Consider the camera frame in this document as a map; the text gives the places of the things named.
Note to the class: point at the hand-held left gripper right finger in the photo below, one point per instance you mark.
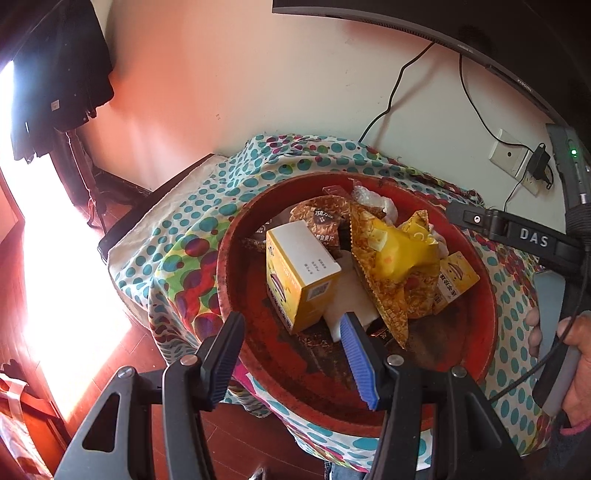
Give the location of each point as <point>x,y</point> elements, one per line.
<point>360,364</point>

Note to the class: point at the black television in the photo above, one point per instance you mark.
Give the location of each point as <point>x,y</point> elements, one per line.
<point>415,14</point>

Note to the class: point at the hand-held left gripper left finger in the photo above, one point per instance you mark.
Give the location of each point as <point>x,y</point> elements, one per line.
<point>221,364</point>

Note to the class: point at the person's right forearm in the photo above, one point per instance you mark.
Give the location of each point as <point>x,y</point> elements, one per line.
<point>570,450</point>

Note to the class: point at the yellow medicine box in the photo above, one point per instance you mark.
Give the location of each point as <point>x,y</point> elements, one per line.
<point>300,263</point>
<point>455,277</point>

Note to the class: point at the polka dot blanket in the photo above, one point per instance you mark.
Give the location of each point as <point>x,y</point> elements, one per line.
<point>194,221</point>

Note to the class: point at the white wall socket plate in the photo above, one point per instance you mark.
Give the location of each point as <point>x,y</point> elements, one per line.
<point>508,154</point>

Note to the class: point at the red medicine box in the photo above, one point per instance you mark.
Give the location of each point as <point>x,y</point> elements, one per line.
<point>334,190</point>

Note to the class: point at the yellow snack bag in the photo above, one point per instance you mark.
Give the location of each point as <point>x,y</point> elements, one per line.
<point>397,258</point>

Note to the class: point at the white power outlet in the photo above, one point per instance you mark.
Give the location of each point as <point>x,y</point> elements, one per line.
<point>531,184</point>

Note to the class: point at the dark hanging jacket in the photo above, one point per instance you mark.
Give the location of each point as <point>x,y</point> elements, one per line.
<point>60,69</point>

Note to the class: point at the brown curtain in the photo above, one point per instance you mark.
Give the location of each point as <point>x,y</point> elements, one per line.
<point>85,180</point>

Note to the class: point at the white sock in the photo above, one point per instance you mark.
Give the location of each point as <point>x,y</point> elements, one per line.
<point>348,300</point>

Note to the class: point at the white plastic wrap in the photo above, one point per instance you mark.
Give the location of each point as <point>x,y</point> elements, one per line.
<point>376,203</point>

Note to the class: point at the person's right hand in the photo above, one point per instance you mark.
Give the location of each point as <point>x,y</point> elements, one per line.
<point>582,369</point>

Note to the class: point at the black power adapter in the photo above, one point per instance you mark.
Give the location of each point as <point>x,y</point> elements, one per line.
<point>538,159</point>

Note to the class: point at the dark wooden table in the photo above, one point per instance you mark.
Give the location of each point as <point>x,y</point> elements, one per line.
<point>152,203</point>

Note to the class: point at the red round tray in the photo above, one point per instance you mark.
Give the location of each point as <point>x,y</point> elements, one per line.
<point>300,369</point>

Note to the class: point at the brown snack bag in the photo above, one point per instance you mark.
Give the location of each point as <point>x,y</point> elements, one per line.
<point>323,219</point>

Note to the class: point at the red white plastic bag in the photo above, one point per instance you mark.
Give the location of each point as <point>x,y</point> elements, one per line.
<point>18,438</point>

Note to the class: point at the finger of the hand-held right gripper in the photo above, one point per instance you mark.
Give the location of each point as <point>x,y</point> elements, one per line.
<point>471,218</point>

